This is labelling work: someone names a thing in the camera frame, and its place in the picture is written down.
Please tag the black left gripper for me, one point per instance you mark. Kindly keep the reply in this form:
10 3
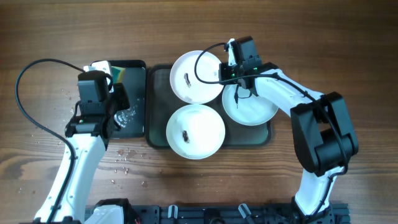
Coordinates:
121 96

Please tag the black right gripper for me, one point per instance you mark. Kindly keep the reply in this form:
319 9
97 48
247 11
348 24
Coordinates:
224 73

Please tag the green yellow sponge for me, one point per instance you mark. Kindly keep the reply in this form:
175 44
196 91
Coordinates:
118 73

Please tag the white plate with dark smear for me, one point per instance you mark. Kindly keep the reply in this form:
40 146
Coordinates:
184 82

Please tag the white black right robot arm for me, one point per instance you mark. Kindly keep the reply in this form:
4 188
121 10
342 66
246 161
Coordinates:
323 133

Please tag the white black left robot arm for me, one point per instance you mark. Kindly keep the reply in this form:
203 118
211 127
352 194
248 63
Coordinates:
88 133

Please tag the small black tray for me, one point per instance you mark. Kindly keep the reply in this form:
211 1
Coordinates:
131 120

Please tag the large dark brown tray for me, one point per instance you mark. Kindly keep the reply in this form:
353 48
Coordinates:
161 103

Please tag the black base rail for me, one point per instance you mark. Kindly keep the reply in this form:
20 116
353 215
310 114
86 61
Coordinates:
265 214

